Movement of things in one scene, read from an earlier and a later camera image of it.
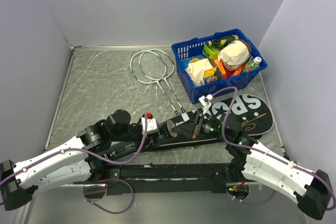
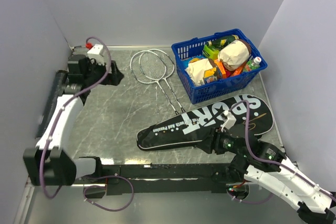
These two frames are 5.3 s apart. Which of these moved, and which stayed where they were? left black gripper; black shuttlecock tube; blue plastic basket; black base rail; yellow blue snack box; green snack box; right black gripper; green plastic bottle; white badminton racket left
Moved: left black gripper; black shuttlecock tube; right black gripper
Stayed: black base rail; blue plastic basket; yellow blue snack box; white badminton racket left; green snack box; green plastic bottle
